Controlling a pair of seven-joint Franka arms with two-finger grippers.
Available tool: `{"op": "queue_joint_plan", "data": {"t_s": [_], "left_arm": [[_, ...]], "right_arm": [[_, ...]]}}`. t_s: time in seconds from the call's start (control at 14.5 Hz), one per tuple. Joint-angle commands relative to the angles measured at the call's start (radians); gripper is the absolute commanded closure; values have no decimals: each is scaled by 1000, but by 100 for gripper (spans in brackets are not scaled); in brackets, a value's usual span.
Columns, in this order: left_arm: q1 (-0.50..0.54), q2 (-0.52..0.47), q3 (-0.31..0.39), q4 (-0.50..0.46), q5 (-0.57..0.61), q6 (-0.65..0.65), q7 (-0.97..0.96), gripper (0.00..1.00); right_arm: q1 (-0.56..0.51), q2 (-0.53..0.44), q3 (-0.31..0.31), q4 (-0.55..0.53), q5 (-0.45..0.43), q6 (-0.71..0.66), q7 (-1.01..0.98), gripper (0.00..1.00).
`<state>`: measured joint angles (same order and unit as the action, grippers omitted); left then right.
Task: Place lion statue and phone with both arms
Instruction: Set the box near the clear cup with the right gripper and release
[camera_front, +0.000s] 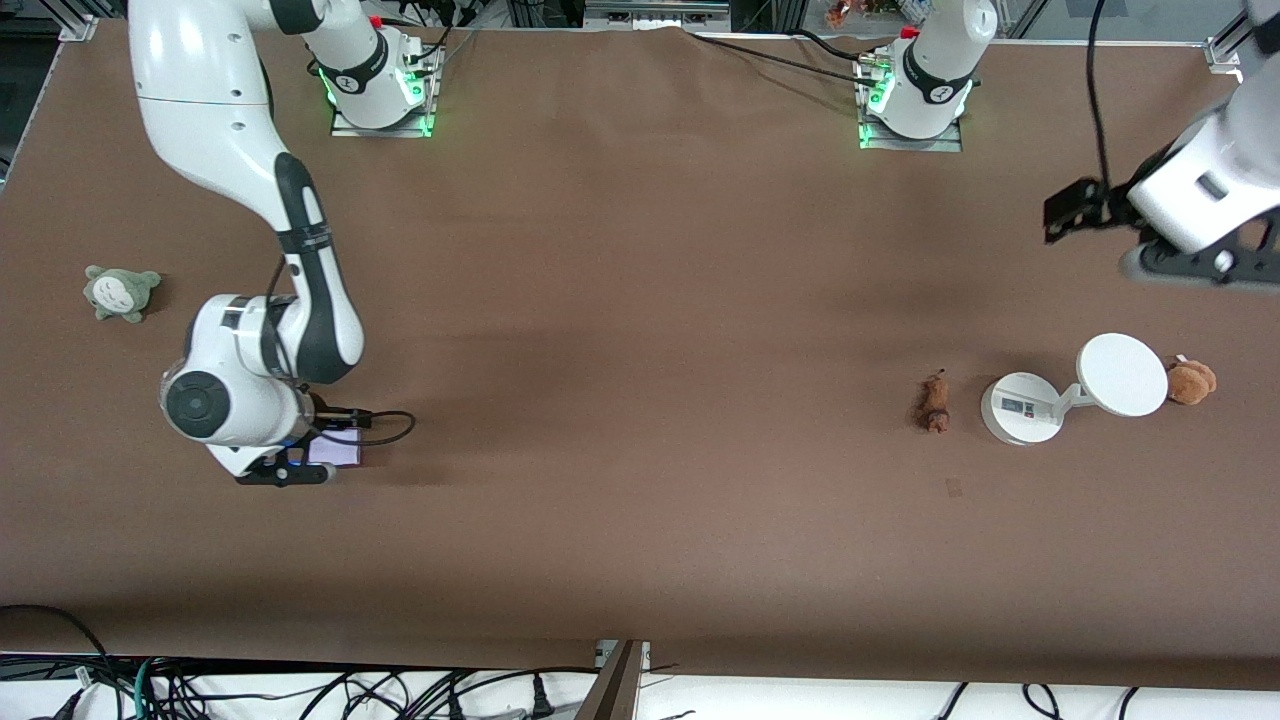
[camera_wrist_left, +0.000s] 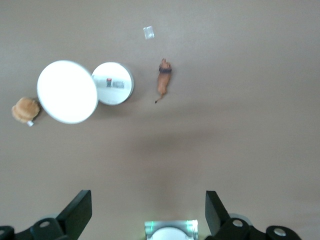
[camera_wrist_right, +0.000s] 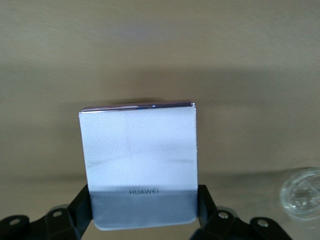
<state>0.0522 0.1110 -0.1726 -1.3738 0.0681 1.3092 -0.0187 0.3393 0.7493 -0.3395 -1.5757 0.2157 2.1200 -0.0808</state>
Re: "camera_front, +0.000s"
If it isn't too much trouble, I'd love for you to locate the white round-head desk lamp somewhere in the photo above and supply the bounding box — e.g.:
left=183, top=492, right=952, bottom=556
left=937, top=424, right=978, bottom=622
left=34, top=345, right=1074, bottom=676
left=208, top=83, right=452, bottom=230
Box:
left=980, top=332, right=1171, bottom=447

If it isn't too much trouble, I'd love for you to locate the brown bear plush toy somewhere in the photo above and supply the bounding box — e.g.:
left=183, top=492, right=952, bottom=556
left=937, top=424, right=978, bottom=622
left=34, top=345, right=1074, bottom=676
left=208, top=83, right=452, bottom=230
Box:
left=1165, top=355, right=1219, bottom=407

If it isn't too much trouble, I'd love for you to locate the purple small box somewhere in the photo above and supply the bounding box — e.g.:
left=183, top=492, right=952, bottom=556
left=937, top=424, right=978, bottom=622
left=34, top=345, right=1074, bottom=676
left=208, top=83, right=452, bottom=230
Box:
left=305, top=432, right=364, bottom=469

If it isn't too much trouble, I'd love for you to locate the black right camera cable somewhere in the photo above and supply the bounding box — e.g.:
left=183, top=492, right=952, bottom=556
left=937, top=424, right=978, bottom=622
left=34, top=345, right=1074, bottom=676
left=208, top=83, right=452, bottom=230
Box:
left=262, top=255, right=417, bottom=448

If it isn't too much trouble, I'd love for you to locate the black left camera cable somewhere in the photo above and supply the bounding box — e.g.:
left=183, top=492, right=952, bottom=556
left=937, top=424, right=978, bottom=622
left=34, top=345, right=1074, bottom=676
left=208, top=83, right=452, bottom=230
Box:
left=1085, top=0, right=1113, bottom=191

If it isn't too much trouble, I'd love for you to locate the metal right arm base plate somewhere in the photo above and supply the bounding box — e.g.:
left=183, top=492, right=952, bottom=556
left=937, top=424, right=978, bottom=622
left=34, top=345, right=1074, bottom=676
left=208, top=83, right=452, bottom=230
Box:
left=330, top=45, right=441, bottom=139

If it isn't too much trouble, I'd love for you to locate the black camera cable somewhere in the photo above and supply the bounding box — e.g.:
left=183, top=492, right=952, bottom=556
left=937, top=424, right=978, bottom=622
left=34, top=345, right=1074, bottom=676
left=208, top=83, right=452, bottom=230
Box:
left=262, top=255, right=417, bottom=448
left=1085, top=0, right=1113, bottom=191

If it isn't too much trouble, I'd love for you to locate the brown table cover sheet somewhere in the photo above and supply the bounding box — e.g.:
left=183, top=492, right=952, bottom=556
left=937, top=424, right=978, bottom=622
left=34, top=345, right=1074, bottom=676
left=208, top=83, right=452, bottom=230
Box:
left=0, top=20, right=1280, bottom=691

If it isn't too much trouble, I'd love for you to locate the long black base cable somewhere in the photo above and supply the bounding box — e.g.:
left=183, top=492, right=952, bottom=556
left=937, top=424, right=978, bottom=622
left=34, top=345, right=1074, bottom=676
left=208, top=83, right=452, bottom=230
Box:
left=685, top=30, right=871, bottom=83

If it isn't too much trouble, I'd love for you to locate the short black base cable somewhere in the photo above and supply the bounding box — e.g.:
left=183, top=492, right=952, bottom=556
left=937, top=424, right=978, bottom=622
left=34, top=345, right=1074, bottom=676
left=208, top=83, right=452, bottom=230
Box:
left=795, top=26, right=873, bottom=61

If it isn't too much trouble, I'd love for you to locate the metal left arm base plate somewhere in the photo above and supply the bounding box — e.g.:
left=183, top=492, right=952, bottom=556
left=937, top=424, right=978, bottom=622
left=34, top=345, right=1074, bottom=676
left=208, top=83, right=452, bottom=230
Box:
left=856, top=52, right=964, bottom=154

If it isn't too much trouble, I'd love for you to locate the thick black arc cable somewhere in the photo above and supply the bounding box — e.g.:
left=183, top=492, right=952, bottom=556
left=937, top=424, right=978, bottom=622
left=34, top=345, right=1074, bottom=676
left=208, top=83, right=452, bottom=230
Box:
left=0, top=603, right=121, bottom=720

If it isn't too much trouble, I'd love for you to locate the dark brown beam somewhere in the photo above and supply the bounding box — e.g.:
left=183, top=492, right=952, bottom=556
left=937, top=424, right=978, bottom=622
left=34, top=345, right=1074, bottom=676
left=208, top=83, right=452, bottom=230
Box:
left=575, top=643, right=643, bottom=720

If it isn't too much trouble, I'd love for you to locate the grey totoro plush toy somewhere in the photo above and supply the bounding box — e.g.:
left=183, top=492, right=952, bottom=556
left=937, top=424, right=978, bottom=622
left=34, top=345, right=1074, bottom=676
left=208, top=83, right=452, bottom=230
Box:
left=83, top=264, right=162, bottom=324

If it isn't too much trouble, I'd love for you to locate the grey metal box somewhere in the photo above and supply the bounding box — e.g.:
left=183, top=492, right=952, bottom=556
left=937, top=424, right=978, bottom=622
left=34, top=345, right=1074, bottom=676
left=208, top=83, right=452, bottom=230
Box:
left=585, top=0, right=731, bottom=31

